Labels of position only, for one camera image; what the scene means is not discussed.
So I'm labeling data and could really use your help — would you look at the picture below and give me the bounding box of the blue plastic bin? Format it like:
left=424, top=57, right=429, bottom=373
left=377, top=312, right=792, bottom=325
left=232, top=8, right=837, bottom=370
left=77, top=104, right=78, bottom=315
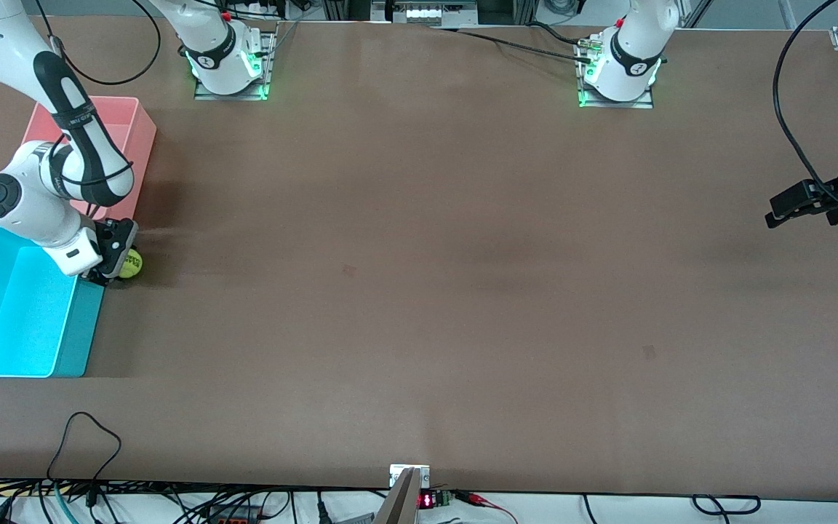
left=0, top=226, right=105, bottom=378

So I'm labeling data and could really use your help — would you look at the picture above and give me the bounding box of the pink plastic bin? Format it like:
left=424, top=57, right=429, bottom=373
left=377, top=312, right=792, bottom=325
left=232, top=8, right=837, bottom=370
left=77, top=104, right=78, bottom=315
left=20, top=96, right=158, bottom=221

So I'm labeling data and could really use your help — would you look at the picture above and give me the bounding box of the white mounting plate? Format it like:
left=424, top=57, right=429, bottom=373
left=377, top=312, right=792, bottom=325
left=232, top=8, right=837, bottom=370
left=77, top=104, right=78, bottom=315
left=388, top=464, right=431, bottom=488

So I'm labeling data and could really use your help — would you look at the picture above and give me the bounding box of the grey metal bar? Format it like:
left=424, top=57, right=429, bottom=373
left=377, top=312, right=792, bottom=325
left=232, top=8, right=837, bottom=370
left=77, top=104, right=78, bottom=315
left=374, top=467, right=422, bottom=524

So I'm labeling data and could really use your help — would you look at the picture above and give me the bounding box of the grey lit device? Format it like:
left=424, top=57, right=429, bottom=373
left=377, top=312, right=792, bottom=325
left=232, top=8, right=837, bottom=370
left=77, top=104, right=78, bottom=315
left=372, top=0, right=479, bottom=25

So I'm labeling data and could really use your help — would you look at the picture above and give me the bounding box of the red clip lead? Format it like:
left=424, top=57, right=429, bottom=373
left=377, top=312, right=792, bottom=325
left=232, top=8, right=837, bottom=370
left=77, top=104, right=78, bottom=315
left=454, top=491, right=520, bottom=524

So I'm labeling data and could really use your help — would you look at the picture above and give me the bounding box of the thin black cable loop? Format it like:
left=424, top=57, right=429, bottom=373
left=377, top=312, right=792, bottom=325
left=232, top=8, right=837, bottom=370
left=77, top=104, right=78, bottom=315
left=47, top=412, right=122, bottom=485

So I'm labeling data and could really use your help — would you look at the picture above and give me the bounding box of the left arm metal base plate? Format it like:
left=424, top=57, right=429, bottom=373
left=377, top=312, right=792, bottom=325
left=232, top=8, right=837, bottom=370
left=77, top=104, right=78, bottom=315
left=578, top=36, right=660, bottom=110

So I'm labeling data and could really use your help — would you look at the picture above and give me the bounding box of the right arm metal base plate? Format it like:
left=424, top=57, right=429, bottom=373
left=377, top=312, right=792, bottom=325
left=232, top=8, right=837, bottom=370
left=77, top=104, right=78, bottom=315
left=193, top=29, right=278, bottom=101

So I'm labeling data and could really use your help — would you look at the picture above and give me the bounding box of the coiled black cable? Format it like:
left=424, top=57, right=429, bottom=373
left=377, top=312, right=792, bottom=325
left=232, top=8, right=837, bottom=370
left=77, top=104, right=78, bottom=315
left=691, top=494, right=762, bottom=515

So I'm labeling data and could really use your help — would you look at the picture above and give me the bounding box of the black cable across table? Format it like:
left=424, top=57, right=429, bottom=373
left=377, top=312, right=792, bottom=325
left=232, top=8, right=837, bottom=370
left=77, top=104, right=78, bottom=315
left=419, top=20, right=594, bottom=63

